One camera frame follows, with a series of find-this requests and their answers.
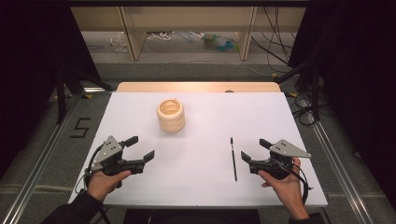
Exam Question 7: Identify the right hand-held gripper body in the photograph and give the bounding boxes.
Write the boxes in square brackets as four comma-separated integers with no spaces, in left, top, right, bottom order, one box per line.
[248,139,312,181]

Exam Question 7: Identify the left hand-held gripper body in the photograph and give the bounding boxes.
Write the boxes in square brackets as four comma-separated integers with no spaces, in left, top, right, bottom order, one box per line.
[90,135,146,177]

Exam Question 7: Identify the black pen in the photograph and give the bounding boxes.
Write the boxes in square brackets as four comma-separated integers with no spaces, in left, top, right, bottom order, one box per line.
[230,136,238,182]

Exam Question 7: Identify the cream ringed pen holder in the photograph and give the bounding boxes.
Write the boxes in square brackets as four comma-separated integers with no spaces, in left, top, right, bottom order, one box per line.
[156,98,186,134]

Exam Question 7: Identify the person's left hand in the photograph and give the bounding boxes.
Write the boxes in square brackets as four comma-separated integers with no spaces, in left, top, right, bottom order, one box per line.
[86,169,133,202]

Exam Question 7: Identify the person's right hand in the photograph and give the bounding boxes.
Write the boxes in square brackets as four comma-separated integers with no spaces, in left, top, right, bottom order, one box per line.
[257,156,308,209]

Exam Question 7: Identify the black metal stand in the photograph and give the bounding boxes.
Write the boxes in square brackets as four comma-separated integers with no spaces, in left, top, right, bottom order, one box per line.
[55,66,113,125]
[274,52,321,122]

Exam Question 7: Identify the wooden table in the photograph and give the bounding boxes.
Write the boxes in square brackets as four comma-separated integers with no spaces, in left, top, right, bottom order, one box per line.
[116,81,282,93]

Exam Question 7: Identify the clear plastic bag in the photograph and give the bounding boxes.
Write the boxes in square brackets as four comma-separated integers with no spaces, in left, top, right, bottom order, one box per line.
[109,32,129,53]

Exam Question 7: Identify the black curtain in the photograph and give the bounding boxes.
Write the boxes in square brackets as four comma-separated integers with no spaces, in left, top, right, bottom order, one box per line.
[288,0,396,202]
[0,0,101,180]

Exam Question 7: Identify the colourful plastic bag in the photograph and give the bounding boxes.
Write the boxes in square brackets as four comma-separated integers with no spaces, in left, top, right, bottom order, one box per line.
[202,32,239,53]

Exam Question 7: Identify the wooden shelf unit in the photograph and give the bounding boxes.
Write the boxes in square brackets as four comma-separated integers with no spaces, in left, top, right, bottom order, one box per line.
[70,6,307,62]

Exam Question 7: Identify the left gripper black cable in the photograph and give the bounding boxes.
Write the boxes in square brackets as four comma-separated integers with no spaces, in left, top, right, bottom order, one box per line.
[74,145,107,195]

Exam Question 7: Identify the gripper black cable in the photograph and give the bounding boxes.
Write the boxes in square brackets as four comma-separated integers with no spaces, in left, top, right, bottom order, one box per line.
[274,158,314,206]
[74,145,107,195]

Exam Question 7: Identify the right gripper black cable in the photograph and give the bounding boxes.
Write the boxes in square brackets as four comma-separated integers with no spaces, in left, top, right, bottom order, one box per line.
[274,158,314,206]

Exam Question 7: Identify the black floor cables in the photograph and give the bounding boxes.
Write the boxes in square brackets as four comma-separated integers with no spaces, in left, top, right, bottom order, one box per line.
[289,92,325,127]

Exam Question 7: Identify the aluminium floor rail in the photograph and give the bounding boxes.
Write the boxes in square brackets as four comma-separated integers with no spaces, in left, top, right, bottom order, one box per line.
[295,92,375,224]
[0,92,82,224]

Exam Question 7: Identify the white cord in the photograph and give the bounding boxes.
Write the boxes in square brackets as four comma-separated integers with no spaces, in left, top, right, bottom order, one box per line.
[147,31,176,42]

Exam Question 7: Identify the hanging black cables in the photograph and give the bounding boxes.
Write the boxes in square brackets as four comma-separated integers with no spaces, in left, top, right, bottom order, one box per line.
[250,6,300,74]

